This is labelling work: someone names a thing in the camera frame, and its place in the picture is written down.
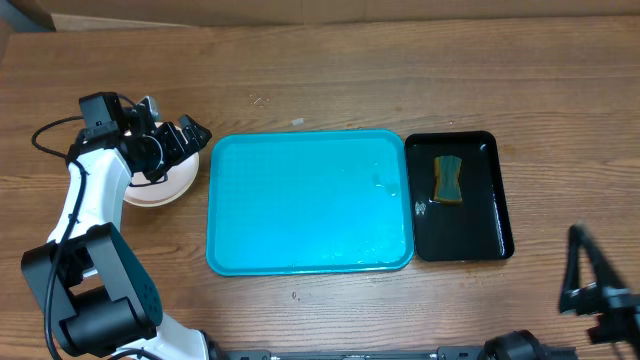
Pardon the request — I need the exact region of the white plate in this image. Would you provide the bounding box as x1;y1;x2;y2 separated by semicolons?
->
124;152;200;207

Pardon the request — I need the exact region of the green yellow sponge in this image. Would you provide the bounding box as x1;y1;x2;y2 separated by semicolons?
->
433;155;462;204

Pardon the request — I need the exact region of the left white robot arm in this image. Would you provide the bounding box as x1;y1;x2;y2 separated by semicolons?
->
21;115;225;359

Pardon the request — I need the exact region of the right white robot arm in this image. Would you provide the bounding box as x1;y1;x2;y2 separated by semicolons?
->
477;223;639;360

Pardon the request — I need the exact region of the teal plastic tray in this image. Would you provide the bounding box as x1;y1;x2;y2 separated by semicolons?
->
205;129;414;276

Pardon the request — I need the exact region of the black water tray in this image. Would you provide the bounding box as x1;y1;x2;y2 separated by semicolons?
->
404;131;515;262

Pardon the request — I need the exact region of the cardboard sheet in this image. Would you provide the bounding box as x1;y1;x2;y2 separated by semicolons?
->
11;0;639;27

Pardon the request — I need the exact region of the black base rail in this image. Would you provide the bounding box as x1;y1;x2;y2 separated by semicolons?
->
225;346;494;360

